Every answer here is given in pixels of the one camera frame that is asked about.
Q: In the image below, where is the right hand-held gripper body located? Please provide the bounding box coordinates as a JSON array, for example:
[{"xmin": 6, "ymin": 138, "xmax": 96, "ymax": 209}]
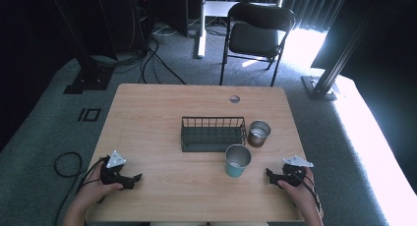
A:
[{"xmin": 278, "ymin": 154, "xmax": 315, "ymax": 189}]

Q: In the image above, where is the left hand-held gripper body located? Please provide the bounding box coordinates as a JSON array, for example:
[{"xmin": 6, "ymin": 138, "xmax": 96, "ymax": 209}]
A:
[{"xmin": 99, "ymin": 149, "xmax": 129, "ymax": 190}]

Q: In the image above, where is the teal metal cup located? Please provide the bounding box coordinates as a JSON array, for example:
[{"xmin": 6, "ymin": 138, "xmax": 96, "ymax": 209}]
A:
[{"xmin": 224, "ymin": 143, "xmax": 253, "ymax": 179}]

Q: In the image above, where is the brown metal cup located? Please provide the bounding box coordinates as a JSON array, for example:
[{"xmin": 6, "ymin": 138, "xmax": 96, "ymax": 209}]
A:
[{"xmin": 247, "ymin": 120, "xmax": 272, "ymax": 148}]

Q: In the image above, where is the black wire basket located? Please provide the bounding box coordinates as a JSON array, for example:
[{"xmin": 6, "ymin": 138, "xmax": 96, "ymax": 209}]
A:
[{"xmin": 180, "ymin": 116, "xmax": 248, "ymax": 153}]

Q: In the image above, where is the person's right hand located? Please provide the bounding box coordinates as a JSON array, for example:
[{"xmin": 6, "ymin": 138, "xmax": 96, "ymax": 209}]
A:
[{"xmin": 276, "ymin": 168, "xmax": 319, "ymax": 212}]

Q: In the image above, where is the person's left hand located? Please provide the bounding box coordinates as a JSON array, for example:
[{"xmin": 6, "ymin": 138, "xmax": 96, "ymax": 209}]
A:
[{"xmin": 78, "ymin": 160, "xmax": 124, "ymax": 208}]

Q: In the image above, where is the black stand with base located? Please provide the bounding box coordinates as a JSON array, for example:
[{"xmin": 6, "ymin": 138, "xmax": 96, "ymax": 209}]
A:
[{"xmin": 48, "ymin": 0, "xmax": 116, "ymax": 95}]

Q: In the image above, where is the black folding chair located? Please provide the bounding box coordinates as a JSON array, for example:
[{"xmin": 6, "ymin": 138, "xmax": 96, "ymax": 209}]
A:
[{"xmin": 218, "ymin": 2, "xmax": 297, "ymax": 87}]

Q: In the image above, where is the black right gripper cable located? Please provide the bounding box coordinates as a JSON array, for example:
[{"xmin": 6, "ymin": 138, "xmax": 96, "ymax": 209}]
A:
[{"xmin": 289, "ymin": 165, "xmax": 322, "ymax": 215}]

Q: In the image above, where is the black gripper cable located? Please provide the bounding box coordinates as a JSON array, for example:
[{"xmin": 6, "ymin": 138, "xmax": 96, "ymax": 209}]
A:
[
  {"xmin": 53, "ymin": 151, "xmax": 110, "ymax": 226},
  {"xmin": 289, "ymin": 165, "xmax": 322, "ymax": 215}
]

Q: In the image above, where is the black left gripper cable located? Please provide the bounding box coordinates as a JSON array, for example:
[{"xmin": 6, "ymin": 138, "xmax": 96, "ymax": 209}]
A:
[{"xmin": 53, "ymin": 151, "xmax": 110, "ymax": 226}]

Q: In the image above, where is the black metal frame stand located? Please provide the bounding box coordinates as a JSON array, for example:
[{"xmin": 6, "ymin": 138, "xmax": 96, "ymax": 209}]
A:
[{"xmin": 301, "ymin": 0, "xmax": 378, "ymax": 101}]

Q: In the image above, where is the bundle of floor cables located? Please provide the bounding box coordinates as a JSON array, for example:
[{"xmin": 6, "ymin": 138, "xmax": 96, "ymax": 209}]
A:
[{"xmin": 91, "ymin": 19, "xmax": 227, "ymax": 86}]

